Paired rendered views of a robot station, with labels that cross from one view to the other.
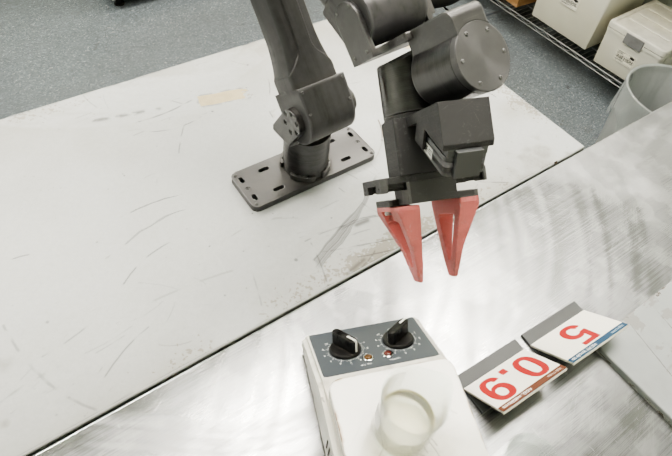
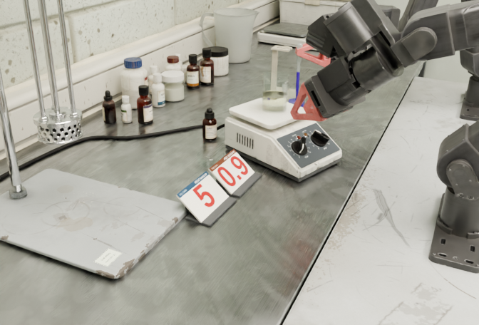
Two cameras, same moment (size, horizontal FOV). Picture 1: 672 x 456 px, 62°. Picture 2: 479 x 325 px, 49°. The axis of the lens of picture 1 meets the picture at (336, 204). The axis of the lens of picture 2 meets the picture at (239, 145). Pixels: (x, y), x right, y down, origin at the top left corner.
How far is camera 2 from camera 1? 116 cm
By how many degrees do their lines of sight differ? 102
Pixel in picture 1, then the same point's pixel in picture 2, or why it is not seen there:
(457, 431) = (252, 113)
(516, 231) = (273, 254)
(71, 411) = (395, 127)
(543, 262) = (241, 241)
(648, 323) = (154, 225)
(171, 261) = not seen: hidden behind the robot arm
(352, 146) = (452, 252)
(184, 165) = not seen: outside the picture
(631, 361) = (165, 204)
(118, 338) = (414, 142)
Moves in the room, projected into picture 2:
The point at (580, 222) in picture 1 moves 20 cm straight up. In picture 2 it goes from (223, 283) to (223, 146)
